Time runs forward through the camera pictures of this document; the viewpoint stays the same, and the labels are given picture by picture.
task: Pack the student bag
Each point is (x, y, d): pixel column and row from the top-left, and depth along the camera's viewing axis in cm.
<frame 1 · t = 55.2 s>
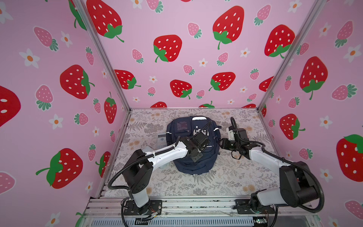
left hand: (196, 152, 85), fingers closed
right hand: (219, 142, 90), fingers open
navy blue student backpack: (191, 127, 103), point 7 cm above the table
light blue calculator: (161, 140, 102), on the table

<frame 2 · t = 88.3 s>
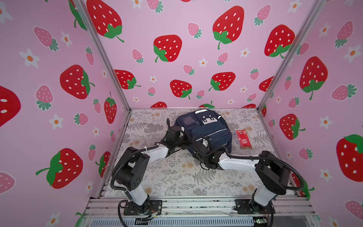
left hand: (198, 138, 86), fingers closed
right hand: (193, 150, 89), fingers closed
navy blue student backpack: (203, 130, 95), point 12 cm above the table
red card pack: (244, 139, 104), on the table
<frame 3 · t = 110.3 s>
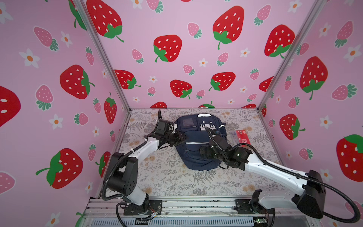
left hand: (188, 138, 85), fingers open
right hand: (203, 148, 78), fingers open
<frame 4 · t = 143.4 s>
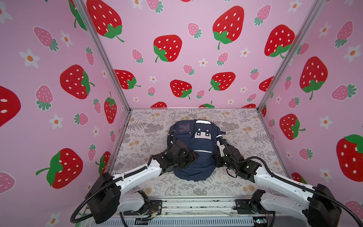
left hand: (198, 157, 78), fingers open
right hand: (211, 156, 81), fingers closed
navy blue student backpack: (202, 135, 95), point 10 cm above the table
